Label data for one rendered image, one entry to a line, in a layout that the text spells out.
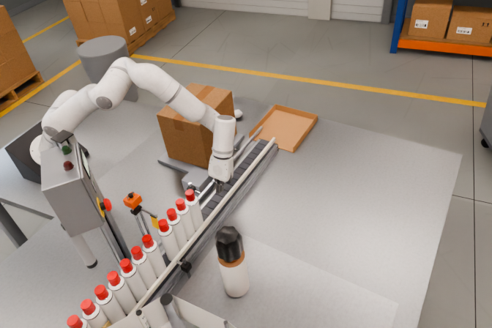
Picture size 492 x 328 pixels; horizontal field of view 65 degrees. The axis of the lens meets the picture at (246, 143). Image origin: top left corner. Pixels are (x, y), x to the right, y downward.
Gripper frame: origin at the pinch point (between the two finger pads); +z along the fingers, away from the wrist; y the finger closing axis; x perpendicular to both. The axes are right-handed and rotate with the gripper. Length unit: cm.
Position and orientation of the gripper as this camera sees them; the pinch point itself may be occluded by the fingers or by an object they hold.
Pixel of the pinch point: (220, 187)
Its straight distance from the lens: 164.7
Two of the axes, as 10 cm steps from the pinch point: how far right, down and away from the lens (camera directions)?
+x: 5.1, -2.9, 8.1
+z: -1.0, 9.2, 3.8
